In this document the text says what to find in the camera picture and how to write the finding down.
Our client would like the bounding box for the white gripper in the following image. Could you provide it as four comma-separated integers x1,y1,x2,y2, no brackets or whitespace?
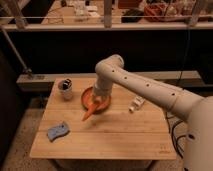
82,85,111,121

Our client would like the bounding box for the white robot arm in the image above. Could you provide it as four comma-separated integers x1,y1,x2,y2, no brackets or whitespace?
82,54,213,171

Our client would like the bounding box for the orange ceramic bowl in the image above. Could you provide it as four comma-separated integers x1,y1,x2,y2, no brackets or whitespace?
81,87,111,114

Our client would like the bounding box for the white cup with dark item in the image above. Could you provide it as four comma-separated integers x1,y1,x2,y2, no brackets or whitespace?
58,79,72,100

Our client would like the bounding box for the wooden table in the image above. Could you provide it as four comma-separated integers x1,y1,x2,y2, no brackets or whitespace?
30,78,176,160

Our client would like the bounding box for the white plastic bottle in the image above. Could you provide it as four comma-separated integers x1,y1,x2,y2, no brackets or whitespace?
129,96,145,113

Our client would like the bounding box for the blue sponge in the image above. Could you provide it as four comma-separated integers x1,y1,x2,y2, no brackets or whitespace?
47,122,70,142

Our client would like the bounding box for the metal rail post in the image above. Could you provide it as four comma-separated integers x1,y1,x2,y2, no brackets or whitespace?
0,26,33,79

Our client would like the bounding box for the black cable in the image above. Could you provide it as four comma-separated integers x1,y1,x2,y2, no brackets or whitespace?
165,111,186,159

